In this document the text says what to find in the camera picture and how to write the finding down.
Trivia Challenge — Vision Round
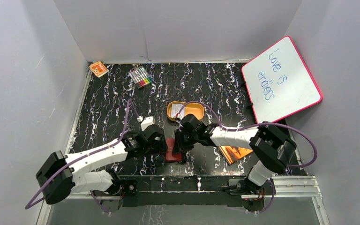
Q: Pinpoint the orange book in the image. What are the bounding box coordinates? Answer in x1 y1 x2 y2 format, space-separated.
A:
218 146 253 165

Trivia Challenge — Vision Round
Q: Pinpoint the stack of remaining cards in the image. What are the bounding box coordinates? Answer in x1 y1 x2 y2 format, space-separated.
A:
171 103 183 118

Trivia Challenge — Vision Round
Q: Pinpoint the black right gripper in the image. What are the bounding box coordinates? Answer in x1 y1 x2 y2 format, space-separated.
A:
172 128 198 154

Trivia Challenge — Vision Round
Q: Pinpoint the red leather card holder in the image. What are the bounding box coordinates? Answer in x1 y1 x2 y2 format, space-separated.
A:
165 138 184 163

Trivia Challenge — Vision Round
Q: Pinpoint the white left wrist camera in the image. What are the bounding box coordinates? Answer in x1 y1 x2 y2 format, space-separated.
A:
137 116 155 131

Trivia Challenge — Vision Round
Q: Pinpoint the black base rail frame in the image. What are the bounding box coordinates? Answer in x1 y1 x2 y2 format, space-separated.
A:
43 175 323 215

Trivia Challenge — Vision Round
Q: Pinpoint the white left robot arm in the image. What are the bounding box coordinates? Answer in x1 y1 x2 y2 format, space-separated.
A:
36 124 167 205

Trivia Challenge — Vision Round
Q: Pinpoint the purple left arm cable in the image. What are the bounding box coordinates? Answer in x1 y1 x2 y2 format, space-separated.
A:
24 100 142 215

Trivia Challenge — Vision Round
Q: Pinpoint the pink framed whiteboard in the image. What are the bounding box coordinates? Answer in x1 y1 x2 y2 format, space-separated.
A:
241 36 323 123

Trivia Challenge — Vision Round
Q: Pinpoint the small orange card box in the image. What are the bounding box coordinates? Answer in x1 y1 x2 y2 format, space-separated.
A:
89 61 108 77

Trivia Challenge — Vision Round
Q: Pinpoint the pack of coloured markers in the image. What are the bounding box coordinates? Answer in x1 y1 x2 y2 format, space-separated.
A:
129 66 153 89

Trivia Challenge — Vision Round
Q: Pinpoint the orange oval tray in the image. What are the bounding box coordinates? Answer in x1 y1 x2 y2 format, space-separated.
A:
167 101 205 121

